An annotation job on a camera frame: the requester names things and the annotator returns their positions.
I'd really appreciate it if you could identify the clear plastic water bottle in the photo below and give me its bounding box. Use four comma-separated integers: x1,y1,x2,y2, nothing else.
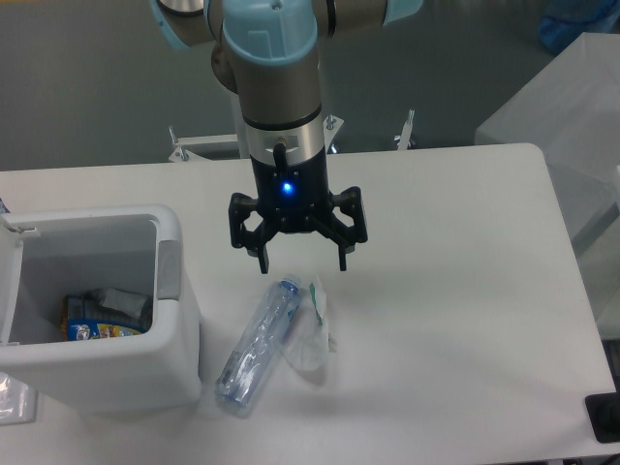
214,274,302,418

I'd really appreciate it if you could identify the blue snack package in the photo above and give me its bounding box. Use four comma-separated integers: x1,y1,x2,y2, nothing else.
60,295,146,341

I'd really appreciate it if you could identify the clear plastic bag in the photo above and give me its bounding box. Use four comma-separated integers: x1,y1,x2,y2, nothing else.
0,373,38,426

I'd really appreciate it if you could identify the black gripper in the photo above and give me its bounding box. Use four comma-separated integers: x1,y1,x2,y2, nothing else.
228,149,368,274

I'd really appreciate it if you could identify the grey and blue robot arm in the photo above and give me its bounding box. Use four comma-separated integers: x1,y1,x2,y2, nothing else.
150,1,420,269

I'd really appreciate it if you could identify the blue shoe cover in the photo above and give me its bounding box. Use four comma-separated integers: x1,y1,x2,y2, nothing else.
537,0,619,55

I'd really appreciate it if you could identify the clear plastic wrapper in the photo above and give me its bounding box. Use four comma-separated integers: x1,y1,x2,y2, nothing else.
281,275,335,372

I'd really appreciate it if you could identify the black device at table edge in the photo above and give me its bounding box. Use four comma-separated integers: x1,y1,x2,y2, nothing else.
585,392,619,444

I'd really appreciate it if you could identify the white plastic trash can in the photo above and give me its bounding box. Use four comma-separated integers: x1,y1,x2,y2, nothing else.
1,205,202,413

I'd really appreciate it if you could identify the crumpled grey wrapper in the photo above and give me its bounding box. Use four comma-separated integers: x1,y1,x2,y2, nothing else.
86,288,152,319

